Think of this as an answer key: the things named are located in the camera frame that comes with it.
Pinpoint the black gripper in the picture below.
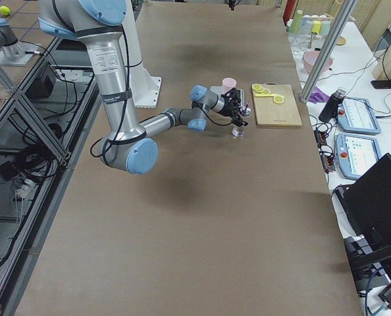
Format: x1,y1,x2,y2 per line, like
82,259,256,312
219,97,248,127

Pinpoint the glass sauce bottle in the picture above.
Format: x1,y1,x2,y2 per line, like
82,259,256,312
232,101,251,137

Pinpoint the pink plastic cup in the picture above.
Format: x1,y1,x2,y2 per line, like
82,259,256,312
222,77,237,94

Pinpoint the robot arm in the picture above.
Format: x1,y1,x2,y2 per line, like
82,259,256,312
39,1,247,174

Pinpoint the digital kitchen scale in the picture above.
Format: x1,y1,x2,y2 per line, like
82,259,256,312
209,86,245,111

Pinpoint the green cup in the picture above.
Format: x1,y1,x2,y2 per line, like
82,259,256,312
287,10,303,34

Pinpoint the yellow cup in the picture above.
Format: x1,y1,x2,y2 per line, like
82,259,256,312
311,20,321,35

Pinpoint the yellow plastic knife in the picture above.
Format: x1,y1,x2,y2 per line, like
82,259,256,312
254,93,284,98

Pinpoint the bamboo cutting board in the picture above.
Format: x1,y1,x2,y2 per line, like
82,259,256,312
251,84,302,128

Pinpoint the lemon slice far right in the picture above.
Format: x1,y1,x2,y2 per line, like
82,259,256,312
252,84,262,91

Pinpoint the lemon slice front pair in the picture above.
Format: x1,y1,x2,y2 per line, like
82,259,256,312
273,95,284,104

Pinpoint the purple glove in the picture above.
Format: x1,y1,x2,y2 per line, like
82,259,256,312
308,86,330,104

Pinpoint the black water bottle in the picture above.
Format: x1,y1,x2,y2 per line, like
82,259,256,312
319,87,346,122

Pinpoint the pink bowl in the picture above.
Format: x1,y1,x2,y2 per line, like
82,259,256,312
302,51,334,74

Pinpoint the far teach pendant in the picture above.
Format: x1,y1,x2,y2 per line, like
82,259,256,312
337,97,381,135

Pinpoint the teach pendant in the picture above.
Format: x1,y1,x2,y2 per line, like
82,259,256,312
337,97,381,135
336,133,381,180

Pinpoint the near teach pendant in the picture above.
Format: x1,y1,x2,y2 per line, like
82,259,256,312
336,133,381,180

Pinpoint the black laptop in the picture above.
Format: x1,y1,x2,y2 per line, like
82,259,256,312
336,153,391,280

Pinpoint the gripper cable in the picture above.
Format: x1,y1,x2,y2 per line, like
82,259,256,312
201,111,236,128

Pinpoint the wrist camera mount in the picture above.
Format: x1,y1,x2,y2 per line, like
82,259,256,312
221,88,241,104

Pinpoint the white camera mast base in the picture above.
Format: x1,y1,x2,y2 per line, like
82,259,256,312
122,0,162,109

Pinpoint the aluminium frame post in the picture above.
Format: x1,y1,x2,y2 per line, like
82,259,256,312
300,0,357,103

